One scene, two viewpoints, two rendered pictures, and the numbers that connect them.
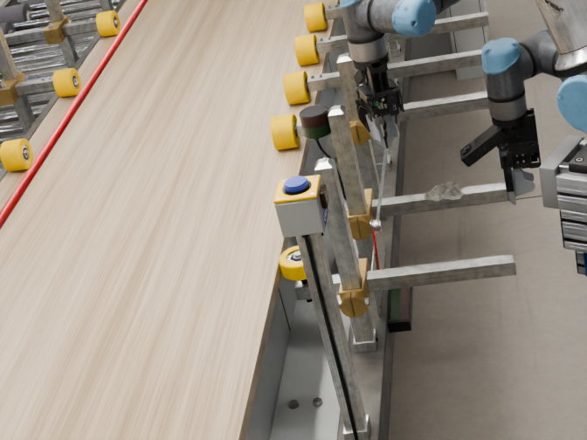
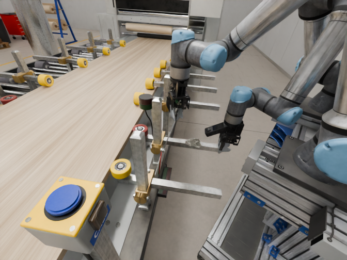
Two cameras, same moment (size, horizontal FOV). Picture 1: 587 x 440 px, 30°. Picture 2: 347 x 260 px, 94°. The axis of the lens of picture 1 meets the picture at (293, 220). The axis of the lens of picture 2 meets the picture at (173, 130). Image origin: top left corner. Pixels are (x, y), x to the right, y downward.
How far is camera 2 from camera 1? 154 cm
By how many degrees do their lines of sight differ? 11
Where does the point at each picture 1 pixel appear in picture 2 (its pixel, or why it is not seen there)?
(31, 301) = not seen: outside the picture
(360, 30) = (178, 60)
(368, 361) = (142, 218)
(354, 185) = (157, 132)
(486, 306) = (188, 152)
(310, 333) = not seen: hidden behind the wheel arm
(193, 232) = (84, 134)
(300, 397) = (112, 217)
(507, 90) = (238, 111)
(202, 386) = not seen: outside the picture
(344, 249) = (141, 176)
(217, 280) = (76, 169)
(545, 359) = (200, 173)
